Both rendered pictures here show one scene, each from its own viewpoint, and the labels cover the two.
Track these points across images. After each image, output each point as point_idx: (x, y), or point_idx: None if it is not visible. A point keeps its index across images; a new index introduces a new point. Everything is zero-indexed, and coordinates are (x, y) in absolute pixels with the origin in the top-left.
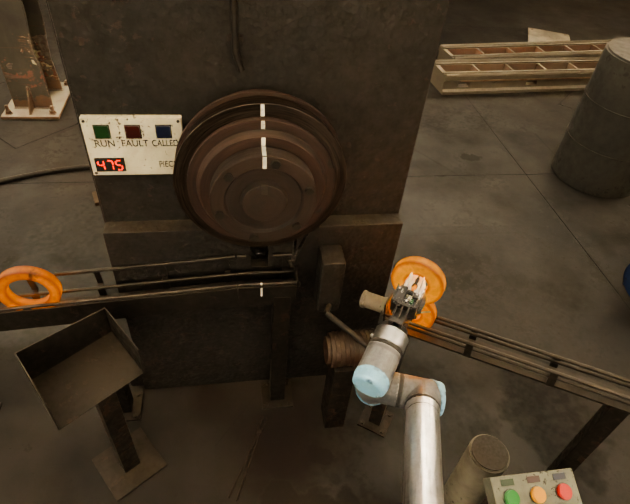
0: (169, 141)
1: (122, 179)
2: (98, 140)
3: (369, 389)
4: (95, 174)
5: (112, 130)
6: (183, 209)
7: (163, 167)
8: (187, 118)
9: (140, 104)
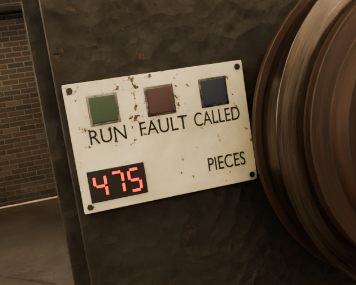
0: (224, 111)
1: (136, 220)
2: (96, 130)
3: None
4: (88, 212)
5: (122, 103)
6: (299, 219)
7: (215, 171)
8: (247, 67)
9: (168, 50)
